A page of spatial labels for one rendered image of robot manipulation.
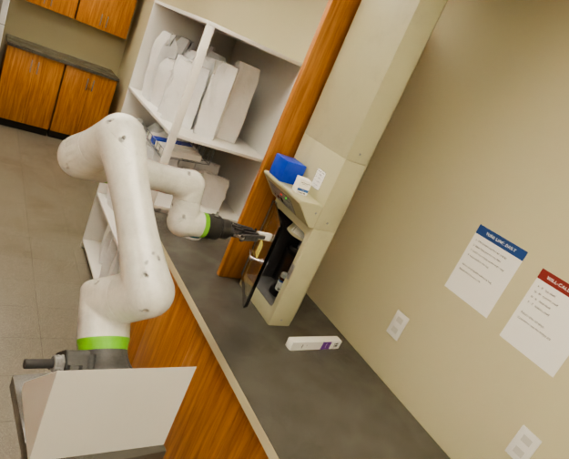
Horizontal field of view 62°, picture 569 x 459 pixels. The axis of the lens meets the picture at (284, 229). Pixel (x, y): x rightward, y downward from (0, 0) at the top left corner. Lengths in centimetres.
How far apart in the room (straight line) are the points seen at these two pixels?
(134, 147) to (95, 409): 62
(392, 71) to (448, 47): 50
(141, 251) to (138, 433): 45
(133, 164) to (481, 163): 129
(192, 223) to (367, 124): 73
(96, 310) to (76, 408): 24
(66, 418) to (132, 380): 16
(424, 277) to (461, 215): 29
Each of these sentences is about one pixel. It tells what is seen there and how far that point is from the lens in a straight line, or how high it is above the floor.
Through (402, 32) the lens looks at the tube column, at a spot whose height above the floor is 219.
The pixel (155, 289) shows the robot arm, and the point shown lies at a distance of 118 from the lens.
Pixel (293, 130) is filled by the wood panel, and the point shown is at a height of 170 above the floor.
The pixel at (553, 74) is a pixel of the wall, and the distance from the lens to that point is 196.
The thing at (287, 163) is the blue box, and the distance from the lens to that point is 193.
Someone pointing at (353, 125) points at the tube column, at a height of 183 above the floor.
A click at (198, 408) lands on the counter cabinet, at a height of 64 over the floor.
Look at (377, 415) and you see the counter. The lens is 191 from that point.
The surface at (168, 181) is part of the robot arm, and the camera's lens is 159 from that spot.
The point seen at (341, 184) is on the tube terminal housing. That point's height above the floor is 161.
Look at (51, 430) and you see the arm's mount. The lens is 124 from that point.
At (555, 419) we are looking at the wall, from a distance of 179.
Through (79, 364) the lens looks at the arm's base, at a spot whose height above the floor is 111.
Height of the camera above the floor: 193
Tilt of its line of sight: 17 degrees down
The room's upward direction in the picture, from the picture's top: 24 degrees clockwise
